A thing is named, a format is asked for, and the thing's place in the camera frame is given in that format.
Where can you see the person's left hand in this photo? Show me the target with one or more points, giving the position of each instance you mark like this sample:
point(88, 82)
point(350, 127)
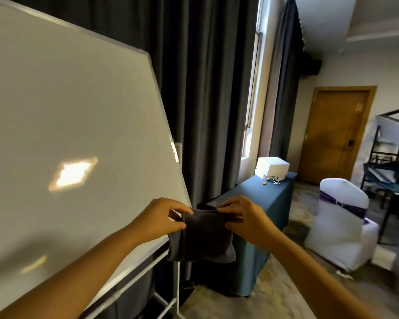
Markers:
point(156, 218)

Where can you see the person's right hand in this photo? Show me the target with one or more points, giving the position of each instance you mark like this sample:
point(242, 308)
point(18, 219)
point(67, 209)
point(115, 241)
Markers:
point(251, 222)

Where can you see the person's right thumb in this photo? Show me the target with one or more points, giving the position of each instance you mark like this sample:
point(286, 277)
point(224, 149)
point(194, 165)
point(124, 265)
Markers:
point(234, 224)

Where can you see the person's left thumb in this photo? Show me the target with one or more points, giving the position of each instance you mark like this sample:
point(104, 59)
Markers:
point(179, 225)

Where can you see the dark grey cloth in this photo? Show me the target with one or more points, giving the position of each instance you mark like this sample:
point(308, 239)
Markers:
point(202, 235)

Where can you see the person's left forearm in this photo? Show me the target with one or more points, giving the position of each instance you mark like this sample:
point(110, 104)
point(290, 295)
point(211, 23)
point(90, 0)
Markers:
point(69, 279)

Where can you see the person's right forearm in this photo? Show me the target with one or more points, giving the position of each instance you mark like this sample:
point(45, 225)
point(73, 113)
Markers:
point(319, 282)

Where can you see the table with teal cloth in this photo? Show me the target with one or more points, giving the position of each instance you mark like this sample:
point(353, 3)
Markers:
point(259, 222)

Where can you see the white box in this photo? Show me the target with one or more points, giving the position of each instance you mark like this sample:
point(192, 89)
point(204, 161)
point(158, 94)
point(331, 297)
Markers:
point(272, 167)

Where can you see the white whiteboard stand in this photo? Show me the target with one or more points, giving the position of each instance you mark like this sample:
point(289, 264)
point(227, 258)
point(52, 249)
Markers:
point(143, 285)

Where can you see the white covered chair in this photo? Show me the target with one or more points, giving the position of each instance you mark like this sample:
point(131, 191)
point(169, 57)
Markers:
point(342, 225)

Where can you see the purple chair sash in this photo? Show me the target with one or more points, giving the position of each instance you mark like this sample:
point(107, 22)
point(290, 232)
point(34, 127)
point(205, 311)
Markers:
point(347, 205)

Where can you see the white paper scrap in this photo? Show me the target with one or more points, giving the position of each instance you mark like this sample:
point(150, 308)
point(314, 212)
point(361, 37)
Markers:
point(344, 274)

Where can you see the dark grey curtain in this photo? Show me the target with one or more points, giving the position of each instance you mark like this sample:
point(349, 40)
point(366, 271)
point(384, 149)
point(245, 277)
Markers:
point(202, 96)

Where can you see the wooden door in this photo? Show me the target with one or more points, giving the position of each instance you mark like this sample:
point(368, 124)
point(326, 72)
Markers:
point(334, 134)

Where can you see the window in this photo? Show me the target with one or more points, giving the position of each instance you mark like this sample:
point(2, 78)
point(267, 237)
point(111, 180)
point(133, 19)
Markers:
point(252, 89)

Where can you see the white whiteboard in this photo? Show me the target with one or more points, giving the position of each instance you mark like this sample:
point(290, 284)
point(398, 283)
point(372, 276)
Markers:
point(69, 136)

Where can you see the grey brown curtain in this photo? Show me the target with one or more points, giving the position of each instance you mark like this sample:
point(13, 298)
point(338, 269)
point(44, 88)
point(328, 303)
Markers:
point(284, 86)

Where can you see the black metal frame table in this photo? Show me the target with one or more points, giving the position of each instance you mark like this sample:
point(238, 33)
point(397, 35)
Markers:
point(389, 172)

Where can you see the black wall speaker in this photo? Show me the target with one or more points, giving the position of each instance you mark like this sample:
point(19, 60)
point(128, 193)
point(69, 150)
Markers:
point(311, 64)

